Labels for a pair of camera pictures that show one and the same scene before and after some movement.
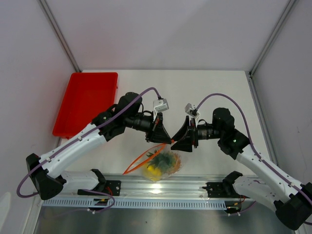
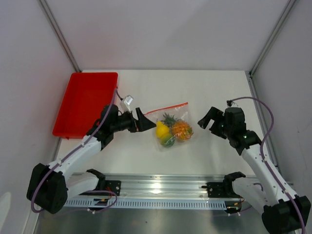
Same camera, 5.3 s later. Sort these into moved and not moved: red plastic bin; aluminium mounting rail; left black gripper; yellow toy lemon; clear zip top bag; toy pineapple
Moved: yellow toy lemon; clear zip top bag; left black gripper; toy pineapple
Not moved: red plastic bin; aluminium mounting rail
